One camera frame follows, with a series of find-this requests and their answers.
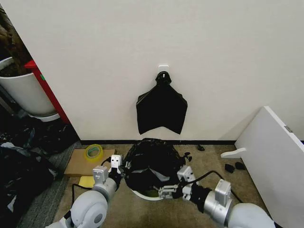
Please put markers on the yellow tape roll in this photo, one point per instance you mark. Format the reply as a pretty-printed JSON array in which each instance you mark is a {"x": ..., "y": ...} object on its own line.
[{"x": 94, "y": 154}]

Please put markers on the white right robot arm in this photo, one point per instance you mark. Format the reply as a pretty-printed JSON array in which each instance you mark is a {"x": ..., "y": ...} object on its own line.
[{"x": 247, "y": 215}]

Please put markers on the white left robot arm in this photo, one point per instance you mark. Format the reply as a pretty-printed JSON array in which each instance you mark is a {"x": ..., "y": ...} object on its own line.
[{"x": 88, "y": 209}]

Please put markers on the small white pot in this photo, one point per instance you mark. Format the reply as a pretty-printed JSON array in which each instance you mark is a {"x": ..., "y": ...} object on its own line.
[{"x": 6, "y": 63}]

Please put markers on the white board panel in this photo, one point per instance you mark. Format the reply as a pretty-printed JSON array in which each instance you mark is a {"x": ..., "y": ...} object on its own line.
[{"x": 273, "y": 161}]

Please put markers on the black folded garbage bags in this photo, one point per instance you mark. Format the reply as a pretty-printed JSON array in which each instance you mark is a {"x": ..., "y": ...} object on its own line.
[{"x": 161, "y": 107}]

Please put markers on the brown dried plant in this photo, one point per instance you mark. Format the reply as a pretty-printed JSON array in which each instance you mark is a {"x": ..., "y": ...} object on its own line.
[{"x": 12, "y": 45}]

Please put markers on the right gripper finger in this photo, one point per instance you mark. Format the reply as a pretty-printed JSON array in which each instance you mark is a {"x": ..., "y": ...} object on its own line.
[
  {"x": 167, "y": 188},
  {"x": 167, "y": 195}
]

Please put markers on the brown cardboard sheet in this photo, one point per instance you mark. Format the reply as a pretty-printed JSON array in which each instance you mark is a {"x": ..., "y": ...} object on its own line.
[{"x": 76, "y": 164}]

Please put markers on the white trash bin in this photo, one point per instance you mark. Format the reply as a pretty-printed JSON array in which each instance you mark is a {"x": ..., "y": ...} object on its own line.
[{"x": 146, "y": 196}]

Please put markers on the white wall hook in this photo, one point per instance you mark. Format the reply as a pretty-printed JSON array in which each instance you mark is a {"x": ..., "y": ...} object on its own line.
[{"x": 164, "y": 66}]

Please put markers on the large white plant pot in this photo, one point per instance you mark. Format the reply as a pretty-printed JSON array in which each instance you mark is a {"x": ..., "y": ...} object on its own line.
[{"x": 26, "y": 95}]

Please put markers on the white curved bracket piece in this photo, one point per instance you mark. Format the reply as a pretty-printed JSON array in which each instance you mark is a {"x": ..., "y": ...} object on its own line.
[{"x": 231, "y": 153}]

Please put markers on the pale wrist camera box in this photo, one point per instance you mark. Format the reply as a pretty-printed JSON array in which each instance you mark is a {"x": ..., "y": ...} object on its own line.
[
  {"x": 186, "y": 173},
  {"x": 116, "y": 162}
]

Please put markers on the black garbage bag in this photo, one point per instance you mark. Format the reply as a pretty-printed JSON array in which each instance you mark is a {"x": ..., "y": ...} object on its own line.
[{"x": 152, "y": 164}]

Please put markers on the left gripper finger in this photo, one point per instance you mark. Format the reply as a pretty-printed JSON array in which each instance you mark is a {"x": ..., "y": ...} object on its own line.
[
  {"x": 122, "y": 174},
  {"x": 127, "y": 164}
]

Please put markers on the small black scrap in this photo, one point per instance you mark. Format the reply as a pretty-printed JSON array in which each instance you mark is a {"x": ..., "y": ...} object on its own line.
[
  {"x": 200, "y": 147},
  {"x": 239, "y": 165},
  {"x": 229, "y": 168}
]

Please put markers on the yellow sponge pad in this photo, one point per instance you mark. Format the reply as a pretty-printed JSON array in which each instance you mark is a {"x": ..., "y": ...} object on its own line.
[{"x": 86, "y": 181}]

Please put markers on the white pot saucer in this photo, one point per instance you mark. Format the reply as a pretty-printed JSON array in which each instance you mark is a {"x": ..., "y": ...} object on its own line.
[{"x": 46, "y": 117}]

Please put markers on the pile of black plastic bags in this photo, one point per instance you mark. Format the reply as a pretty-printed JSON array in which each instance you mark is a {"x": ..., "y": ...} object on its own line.
[{"x": 21, "y": 166}]

